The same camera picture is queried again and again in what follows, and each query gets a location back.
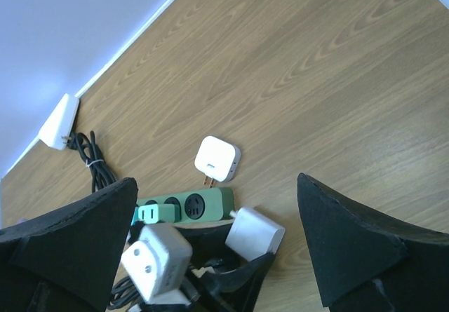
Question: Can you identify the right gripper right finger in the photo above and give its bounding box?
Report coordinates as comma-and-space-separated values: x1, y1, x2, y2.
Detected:
297, 173, 448, 311

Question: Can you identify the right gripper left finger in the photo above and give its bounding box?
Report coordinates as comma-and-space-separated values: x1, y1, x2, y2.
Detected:
1, 178, 138, 311

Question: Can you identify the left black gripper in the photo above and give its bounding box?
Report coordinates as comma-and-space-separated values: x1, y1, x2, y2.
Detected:
108, 226, 278, 312

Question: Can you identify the white square charger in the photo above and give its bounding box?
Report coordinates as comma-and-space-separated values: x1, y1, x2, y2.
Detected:
225, 207, 286, 262

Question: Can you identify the green power strip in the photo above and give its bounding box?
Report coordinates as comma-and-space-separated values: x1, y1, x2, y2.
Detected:
131, 187, 234, 224

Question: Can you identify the white rounded charger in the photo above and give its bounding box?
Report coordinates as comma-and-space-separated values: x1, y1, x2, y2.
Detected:
194, 135, 241, 188

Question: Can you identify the green plug adapter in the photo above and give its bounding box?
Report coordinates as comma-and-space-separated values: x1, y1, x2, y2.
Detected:
137, 204, 181, 224

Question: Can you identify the white triangular adapter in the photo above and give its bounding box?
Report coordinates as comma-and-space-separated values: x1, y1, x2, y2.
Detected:
38, 93, 80, 151

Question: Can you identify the black cord of green strip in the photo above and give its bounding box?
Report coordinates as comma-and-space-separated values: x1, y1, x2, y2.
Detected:
68, 130, 119, 194

